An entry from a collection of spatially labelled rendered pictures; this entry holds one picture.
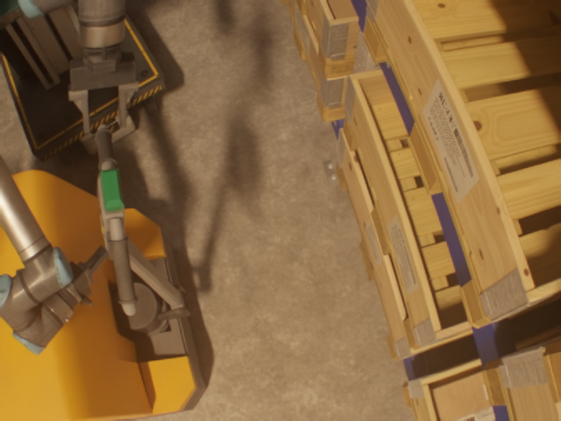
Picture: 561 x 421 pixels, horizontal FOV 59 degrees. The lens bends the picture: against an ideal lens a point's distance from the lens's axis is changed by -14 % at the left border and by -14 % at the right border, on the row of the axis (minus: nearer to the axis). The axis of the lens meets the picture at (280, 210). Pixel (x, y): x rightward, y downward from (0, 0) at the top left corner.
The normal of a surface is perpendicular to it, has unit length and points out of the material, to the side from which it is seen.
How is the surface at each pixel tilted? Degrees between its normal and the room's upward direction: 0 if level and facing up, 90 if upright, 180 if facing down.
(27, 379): 0
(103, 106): 0
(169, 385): 22
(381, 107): 0
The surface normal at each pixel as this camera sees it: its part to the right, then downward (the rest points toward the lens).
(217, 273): -0.02, -0.33
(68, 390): 0.67, -0.40
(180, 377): 0.34, -0.40
